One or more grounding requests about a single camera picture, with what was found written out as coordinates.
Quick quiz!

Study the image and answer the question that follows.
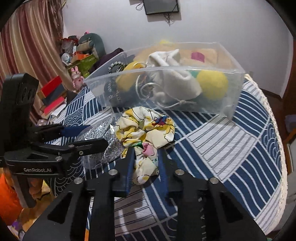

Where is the silver glitter bow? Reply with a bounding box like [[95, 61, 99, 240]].
[[75, 115, 124, 170]]

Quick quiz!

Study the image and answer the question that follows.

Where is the black pouch with chain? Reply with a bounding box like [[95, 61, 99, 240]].
[[104, 61, 128, 107]]

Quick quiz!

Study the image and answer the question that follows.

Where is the floral yellow scrunchie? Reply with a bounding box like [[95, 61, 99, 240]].
[[115, 106, 175, 185]]

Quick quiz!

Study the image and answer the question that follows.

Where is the white drawstring cloth pouch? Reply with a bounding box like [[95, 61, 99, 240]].
[[145, 49, 202, 108]]

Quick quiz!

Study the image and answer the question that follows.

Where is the yellow plush ball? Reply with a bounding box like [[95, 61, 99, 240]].
[[196, 70, 228, 100]]

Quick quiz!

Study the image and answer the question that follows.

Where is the clear plastic storage box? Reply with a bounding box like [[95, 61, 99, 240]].
[[85, 42, 245, 118]]

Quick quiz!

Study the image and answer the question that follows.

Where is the orange sleeve forearm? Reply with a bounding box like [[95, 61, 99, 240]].
[[0, 174, 23, 225]]

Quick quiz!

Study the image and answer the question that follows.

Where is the red flat box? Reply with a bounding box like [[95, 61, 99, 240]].
[[37, 76, 62, 99]]

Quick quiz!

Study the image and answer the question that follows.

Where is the pink rabbit figurine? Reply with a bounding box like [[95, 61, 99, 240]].
[[71, 66, 84, 92]]

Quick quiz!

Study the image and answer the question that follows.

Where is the blue white patterned tablecloth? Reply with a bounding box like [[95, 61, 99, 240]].
[[47, 74, 289, 241]]

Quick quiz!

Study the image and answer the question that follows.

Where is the green cardboard box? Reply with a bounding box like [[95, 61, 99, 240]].
[[66, 54, 98, 78]]

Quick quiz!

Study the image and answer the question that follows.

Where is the striped red curtain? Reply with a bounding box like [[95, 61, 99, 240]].
[[0, 0, 73, 123]]

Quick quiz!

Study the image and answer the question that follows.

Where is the dark purple clothing pile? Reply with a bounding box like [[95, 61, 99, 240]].
[[89, 48, 123, 74]]

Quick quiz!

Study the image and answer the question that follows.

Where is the grey green plush toy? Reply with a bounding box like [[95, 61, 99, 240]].
[[77, 33, 106, 59]]

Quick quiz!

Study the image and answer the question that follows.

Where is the beige plush blanket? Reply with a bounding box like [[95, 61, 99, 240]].
[[133, 43, 234, 69]]

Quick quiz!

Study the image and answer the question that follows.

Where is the small wall monitor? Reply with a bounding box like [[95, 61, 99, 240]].
[[143, 0, 179, 15]]

